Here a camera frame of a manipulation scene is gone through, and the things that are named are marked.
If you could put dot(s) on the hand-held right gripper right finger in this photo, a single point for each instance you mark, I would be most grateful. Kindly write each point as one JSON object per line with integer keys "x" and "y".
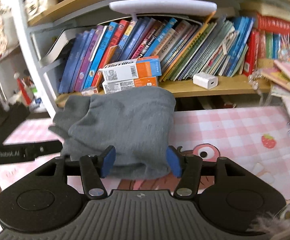
{"x": 173, "y": 161}

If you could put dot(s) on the red thick dictionary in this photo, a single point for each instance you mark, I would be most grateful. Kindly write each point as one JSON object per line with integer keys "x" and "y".
{"x": 277, "y": 27}

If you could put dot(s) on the beige thick book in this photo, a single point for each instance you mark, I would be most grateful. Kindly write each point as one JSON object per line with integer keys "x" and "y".
{"x": 277, "y": 11}

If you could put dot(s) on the black bag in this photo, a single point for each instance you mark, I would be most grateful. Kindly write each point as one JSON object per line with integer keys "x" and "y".
{"x": 12, "y": 120}

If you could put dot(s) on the small red white box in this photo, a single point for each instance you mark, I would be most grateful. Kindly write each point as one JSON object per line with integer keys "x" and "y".
{"x": 90, "y": 90}

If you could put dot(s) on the grey sweatshirt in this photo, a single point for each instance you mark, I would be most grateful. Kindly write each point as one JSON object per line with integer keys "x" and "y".
{"x": 125, "y": 120}

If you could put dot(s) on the white desk lamp head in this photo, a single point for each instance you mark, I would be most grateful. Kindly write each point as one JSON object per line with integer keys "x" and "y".
{"x": 160, "y": 6}

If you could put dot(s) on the fluffy grey cuff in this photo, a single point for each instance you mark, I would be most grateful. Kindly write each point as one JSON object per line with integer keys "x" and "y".
{"x": 272, "y": 222}

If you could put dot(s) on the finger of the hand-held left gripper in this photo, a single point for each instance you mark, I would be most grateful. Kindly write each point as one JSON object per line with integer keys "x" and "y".
{"x": 47, "y": 148}

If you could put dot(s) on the orange white box tooth print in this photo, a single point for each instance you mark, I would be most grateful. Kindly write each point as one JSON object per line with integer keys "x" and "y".
{"x": 120, "y": 85}

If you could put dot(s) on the row of leaning books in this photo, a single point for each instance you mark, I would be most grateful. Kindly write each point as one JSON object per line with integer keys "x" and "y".
{"x": 197, "y": 47}

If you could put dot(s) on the white small bag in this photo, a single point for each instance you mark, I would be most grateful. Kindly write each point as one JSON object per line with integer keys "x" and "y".
{"x": 41, "y": 1}

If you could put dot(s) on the white charger plug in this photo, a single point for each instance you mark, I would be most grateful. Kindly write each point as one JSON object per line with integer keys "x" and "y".
{"x": 205, "y": 80}

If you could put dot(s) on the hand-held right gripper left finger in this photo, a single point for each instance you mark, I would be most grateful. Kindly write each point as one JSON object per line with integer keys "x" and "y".
{"x": 108, "y": 161}

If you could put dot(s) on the pink checked cartoon desk mat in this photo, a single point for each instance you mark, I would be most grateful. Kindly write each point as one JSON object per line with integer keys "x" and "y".
{"x": 222, "y": 125}

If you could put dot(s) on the wooden bookshelf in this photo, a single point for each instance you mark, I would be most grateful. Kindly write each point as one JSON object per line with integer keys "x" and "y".
{"x": 235, "y": 86}

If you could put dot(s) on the orange white box blue end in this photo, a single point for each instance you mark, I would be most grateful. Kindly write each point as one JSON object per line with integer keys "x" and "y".
{"x": 125, "y": 71}

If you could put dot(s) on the red tassel ornament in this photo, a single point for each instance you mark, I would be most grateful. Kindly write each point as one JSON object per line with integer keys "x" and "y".
{"x": 22, "y": 87}

